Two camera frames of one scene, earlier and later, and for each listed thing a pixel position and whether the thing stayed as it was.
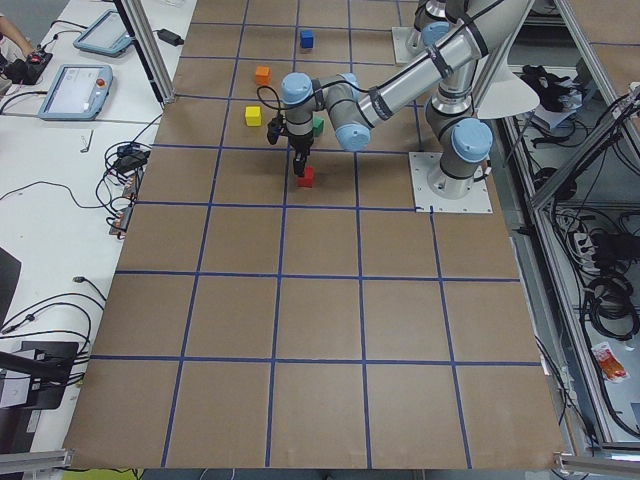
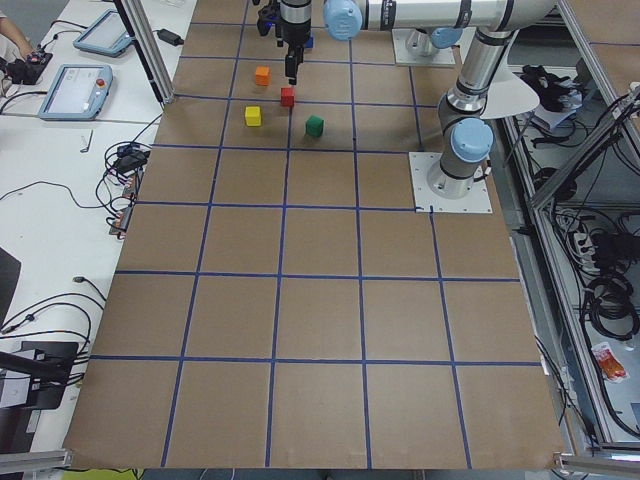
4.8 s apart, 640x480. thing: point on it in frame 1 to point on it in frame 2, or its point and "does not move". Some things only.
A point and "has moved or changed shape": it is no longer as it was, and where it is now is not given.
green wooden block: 318,127 does not move
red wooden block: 307,179 has moved or changed shape
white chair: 503,90 does not move
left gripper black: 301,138 to 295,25
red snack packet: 609,364 does not move
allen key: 88,146 does not move
